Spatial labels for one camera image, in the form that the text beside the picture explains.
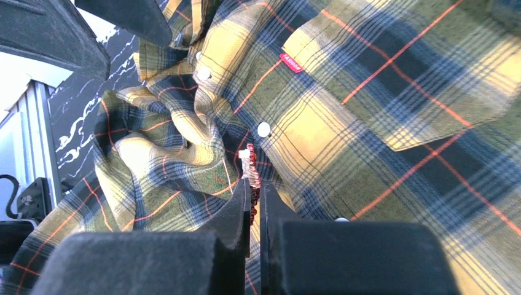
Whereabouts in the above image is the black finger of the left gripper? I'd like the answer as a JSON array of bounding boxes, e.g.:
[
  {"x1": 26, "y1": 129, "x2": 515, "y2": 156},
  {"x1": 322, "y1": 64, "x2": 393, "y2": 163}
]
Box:
[
  {"x1": 75, "y1": 0, "x2": 173, "y2": 47},
  {"x1": 1, "y1": 0, "x2": 111, "y2": 80}
]

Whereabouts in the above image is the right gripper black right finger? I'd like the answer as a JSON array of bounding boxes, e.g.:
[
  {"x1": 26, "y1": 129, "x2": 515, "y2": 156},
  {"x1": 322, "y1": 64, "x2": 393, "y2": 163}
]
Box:
[{"x1": 259, "y1": 184, "x2": 460, "y2": 294}]

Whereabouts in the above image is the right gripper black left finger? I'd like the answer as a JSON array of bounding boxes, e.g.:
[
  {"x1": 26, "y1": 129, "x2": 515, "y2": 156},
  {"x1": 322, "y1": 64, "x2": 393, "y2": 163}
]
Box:
[{"x1": 33, "y1": 179, "x2": 250, "y2": 294}]

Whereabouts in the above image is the red gold brooch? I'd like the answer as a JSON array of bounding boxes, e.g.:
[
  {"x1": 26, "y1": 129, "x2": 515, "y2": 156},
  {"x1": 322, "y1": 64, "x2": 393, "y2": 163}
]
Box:
[{"x1": 238, "y1": 143, "x2": 262, "y2": 225}]

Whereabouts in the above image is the yellow plaid flannel shirt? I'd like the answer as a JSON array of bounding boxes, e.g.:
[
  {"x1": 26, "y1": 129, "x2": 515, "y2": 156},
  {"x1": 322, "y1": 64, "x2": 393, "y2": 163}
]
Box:
[{"x1": 1, "y1": 1, "x2": 520, "y2": 294}]

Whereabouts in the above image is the aluminium frame rail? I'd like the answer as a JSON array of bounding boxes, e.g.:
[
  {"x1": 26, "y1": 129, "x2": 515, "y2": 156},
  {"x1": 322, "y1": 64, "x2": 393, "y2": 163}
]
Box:
[{"x1": 1, "y1": 81, "x2": 63, "y2": 209}]

